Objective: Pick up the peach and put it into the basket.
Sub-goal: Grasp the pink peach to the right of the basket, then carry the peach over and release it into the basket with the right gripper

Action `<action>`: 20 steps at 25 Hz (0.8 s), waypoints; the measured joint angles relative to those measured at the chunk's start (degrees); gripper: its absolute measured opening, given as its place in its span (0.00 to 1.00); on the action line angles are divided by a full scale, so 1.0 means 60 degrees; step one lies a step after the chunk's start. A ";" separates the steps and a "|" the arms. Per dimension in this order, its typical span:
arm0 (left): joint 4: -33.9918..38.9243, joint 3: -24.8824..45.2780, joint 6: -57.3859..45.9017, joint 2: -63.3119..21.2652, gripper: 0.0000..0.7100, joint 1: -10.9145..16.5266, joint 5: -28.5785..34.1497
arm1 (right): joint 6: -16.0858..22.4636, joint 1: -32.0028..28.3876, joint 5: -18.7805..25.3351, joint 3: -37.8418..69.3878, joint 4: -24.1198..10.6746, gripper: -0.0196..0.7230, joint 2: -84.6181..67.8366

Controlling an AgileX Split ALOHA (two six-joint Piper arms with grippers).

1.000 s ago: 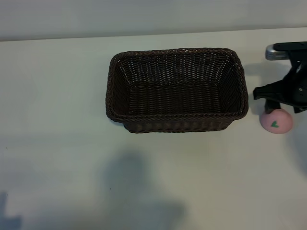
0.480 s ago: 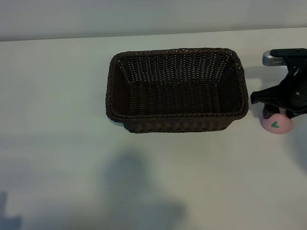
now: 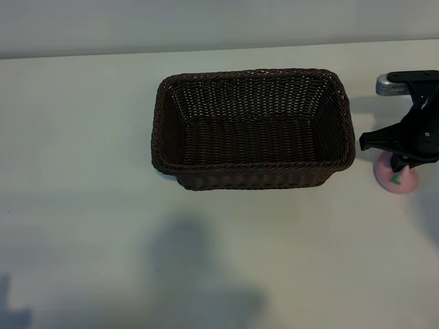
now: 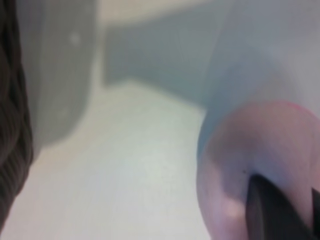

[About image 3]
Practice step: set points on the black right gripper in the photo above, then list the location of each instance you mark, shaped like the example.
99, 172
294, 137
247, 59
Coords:
423, 137

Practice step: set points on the pink peach with green leaf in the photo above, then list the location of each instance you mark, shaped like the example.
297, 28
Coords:
387, 178

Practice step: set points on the dark brown wicker basket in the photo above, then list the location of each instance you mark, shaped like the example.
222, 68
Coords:
254, 137

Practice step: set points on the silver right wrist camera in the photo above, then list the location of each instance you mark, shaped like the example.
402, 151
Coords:
389, 87

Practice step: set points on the black right camera mount bracket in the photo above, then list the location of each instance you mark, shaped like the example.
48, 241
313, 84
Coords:
420, 80

